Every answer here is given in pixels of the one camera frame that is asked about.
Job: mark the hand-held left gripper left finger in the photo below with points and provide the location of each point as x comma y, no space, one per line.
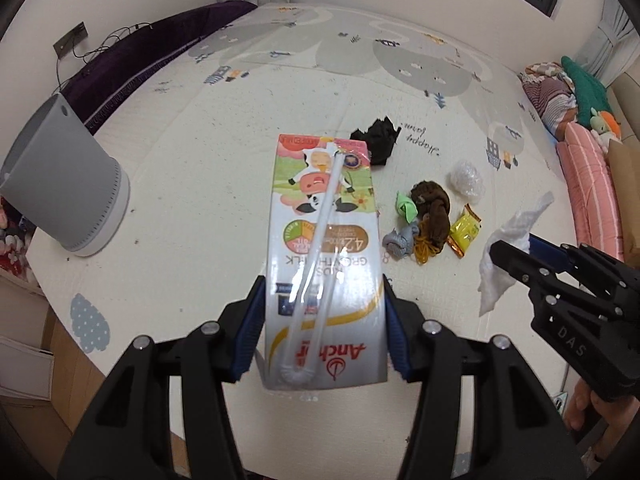
248,332

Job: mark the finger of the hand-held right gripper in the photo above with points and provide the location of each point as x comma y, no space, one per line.
547,250
515,262

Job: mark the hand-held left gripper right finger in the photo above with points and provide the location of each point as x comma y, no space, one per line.
395,332

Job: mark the white tissue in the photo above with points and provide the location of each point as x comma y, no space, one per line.
495,270

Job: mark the milk carton with straw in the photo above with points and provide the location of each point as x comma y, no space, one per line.
340,270

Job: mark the bundle of yellow rubber bands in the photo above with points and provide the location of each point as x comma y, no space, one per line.
422,251

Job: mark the grey patterned cloth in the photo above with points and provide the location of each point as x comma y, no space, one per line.
400,242

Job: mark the grey round bin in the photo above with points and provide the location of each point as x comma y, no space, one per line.
60,180

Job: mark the person's right hand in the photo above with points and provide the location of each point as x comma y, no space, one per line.
585,417

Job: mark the yellow snack packet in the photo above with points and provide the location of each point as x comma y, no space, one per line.
465,232

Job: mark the pink striped cushion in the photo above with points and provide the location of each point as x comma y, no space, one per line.
590,180

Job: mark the crumpled clear plastic wrap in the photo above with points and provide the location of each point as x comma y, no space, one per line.
465,177

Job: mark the brown plush toy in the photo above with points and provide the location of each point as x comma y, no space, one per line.
432,205

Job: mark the tan cushion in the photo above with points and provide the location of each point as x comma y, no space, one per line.
625,185

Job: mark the orange and green plush toy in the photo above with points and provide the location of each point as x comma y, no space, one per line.
607,122

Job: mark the striped patterned blanket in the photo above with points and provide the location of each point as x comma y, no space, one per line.
550,95

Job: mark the beige sofa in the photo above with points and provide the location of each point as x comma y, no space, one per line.
627,95

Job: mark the printed play mat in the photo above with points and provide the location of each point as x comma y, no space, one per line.
200,160

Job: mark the crumpled black cloth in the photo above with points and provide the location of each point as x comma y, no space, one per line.
377,142

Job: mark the white cardboard box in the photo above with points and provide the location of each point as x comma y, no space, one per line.
22,365

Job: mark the pile of plush toys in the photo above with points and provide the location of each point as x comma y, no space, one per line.
12,240

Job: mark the purple velvet cushion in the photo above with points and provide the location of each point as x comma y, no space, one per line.
150,45

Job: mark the dark wall socket plate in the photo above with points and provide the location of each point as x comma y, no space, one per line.
70,39

